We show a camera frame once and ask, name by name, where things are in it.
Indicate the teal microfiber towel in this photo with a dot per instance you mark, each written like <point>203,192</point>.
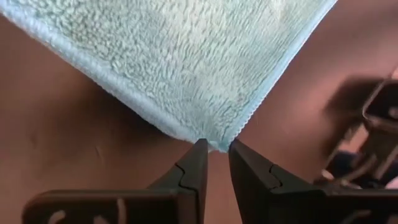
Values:
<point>186,62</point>

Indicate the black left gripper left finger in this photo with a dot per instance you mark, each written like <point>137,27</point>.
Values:
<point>174,202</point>

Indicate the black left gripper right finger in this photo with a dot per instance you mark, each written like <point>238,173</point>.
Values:
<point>273,202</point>

